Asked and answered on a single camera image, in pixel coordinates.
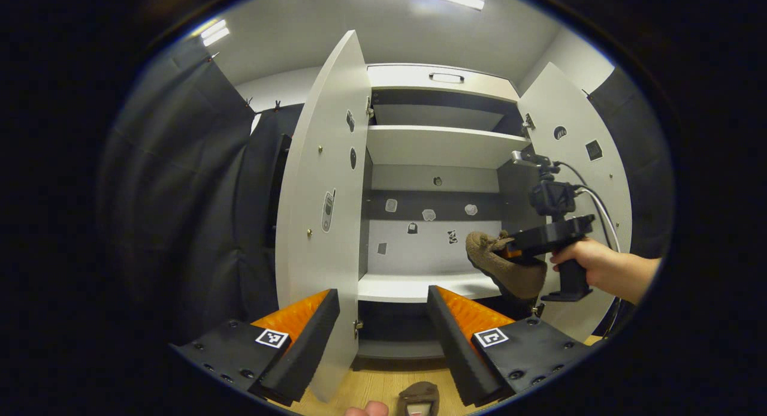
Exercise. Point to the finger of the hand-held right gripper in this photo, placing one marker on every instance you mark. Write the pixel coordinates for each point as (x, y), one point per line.
(521, 253)

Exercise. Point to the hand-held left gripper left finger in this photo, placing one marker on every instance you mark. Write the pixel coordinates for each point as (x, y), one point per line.
(311, 344)

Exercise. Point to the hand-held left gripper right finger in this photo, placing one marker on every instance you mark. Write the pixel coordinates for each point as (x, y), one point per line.
(449, 344)

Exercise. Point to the brown fuzzy shoe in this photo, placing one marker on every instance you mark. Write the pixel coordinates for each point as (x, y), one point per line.
(509, 275)
(419, 395)

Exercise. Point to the white shoe cabinet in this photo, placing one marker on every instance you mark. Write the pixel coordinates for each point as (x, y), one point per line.
(431, 284)

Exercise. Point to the white cabinet door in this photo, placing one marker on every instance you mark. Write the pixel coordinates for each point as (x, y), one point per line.
(323, 272)
(575, 134)

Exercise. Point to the white cabinet shelf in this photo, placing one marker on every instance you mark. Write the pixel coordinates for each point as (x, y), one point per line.
(437, 146)
(407, 287)

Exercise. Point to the black backdrop cloth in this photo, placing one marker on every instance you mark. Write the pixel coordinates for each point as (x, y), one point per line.
(644, 164)
(180, 224)

